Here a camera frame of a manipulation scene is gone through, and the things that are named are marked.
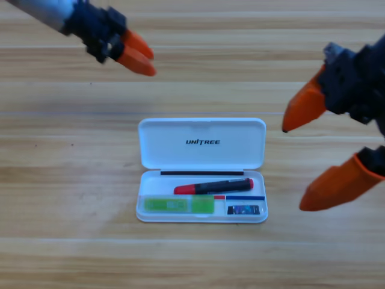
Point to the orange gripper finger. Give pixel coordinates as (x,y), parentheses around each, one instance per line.
(138,45)
(136,64)
(303,105)
(337,186)

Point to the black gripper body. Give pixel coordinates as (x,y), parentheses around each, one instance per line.
(355,84)
(96,30)

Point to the red and black marker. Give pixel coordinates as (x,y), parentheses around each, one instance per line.
(210,186)

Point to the white Unitree pencil case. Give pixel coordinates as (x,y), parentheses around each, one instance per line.
(180,150)

